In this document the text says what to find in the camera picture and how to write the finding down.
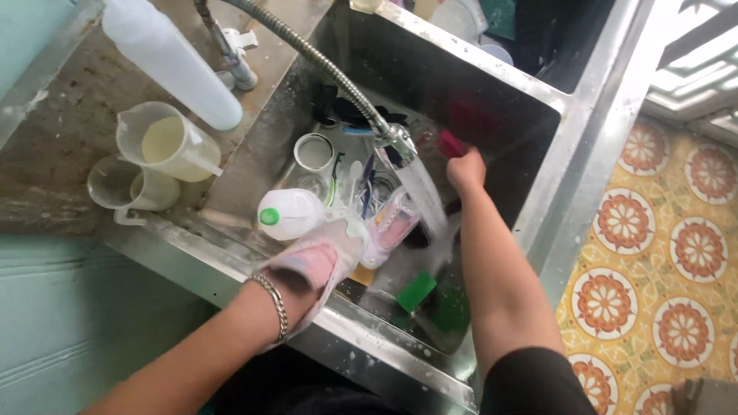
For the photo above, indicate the plastic jug with yellowish liquid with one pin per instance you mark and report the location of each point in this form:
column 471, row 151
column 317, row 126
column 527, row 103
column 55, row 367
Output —
column 167, row 144

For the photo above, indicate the heap of plastic containers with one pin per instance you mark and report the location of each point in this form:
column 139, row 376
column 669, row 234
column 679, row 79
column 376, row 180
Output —
column 461, row 23

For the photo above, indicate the stainless steel double sink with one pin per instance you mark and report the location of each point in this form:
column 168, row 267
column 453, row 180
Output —
column 519, row 144

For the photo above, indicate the green sponge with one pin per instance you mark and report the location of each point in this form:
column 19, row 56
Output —
column 416, row 291

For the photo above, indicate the metal tap valve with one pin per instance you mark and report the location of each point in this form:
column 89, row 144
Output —
column 233, row 55

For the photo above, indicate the white round cup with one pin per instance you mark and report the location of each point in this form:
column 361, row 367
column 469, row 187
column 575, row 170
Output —
column 314, row 152

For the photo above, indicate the person's right fingers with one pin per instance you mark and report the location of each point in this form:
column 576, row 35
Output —
column 461, row 158

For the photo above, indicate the white bottle with green cap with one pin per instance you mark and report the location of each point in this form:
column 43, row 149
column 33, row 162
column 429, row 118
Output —
column 294, row 213

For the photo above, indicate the black sleeve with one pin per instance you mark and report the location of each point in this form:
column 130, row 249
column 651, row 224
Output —
column 533, row 386

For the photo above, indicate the white plastic cylinder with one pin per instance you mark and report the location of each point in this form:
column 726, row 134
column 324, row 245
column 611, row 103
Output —
column 173, row 63

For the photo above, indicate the clear drinking glass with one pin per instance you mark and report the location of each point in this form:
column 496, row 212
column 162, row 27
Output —
column 314, row 185

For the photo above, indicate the bundle of toothbrushes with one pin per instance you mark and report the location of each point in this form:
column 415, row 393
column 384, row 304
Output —
column 353, row 181

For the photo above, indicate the black cloth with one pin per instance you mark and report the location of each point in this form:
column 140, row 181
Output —
column 337, row 106

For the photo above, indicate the person's right hand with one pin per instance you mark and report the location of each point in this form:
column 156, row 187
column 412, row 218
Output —
column 468, row 172

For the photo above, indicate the chrome faucet spray head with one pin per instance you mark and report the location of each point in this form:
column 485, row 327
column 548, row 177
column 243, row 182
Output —
column 396, row 144

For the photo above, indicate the person's left hand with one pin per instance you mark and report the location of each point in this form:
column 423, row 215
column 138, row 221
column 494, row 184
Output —
column 291, row 288

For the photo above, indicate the pink white shoe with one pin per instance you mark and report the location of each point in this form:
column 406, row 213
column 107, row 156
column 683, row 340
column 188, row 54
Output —
column 389, row 227
column 331, row 253

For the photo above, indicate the empty clear plastic jug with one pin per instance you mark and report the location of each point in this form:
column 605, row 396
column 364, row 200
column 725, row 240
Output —
column 124, row 187

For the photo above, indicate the red scrub brush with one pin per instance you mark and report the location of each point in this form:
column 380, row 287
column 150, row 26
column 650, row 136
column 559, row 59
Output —
column 451, row 144

